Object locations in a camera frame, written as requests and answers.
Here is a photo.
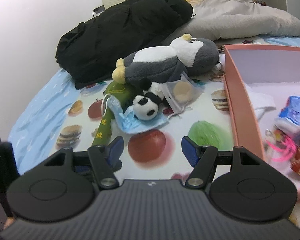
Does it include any blue surgical face mask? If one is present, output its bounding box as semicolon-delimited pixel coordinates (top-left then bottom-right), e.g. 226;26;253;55
103;94;168;134

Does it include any small panda plush toy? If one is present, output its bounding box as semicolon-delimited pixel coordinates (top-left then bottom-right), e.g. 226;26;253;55
133;78;165;121

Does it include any clear bag with powder puff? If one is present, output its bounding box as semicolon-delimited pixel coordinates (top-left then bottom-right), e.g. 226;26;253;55
161;72;203;114

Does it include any white paper towel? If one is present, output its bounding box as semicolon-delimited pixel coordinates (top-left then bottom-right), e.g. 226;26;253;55
244;84;276;121

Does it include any pink feather keychain toy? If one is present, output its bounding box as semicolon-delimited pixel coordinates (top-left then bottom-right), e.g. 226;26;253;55
263;128;298;165

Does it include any blue snack packet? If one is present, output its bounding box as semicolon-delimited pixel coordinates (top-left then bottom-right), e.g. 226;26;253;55
274;96;300;138

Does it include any left hand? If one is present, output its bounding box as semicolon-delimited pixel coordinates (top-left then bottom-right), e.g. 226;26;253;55
3;217;15;229

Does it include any printed food pattern mat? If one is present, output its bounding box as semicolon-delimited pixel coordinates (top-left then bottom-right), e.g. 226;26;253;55
54;35;300;183

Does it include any light blue bedsheet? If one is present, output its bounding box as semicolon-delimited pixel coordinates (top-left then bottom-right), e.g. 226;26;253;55
7;36;300;176

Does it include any green fabric massage stick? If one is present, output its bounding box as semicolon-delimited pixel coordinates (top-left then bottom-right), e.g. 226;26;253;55
92;81;141;146

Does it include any grey penguin plush toy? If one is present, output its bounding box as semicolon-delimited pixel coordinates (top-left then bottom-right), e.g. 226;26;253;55
112;34;219;87

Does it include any pink cardboard box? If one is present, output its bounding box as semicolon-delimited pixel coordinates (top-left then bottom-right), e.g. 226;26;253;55
224;44;300;201

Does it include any black jacket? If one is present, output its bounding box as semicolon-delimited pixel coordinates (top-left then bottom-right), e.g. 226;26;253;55
56;0;193;89

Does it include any grey quilt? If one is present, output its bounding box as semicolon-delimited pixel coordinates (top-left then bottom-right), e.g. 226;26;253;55
162;0;300;45

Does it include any wall power socket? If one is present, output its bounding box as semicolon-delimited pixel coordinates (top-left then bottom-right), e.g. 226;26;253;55
93;5;105;17

